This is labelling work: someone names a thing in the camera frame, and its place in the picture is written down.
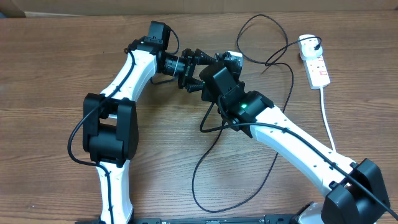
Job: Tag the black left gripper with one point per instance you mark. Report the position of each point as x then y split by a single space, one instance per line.
198 57

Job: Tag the white power extension strip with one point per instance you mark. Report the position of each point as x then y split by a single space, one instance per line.
317 73

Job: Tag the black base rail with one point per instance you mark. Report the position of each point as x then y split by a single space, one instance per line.
267 219

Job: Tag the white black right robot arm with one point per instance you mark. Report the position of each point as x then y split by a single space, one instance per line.
353 192

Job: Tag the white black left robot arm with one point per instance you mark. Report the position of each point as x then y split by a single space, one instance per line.
109 124

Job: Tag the white charger plug adapter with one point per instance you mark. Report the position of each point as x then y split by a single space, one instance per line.
310 47

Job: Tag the brown cardboard panel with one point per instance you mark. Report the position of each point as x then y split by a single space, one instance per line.
21 8

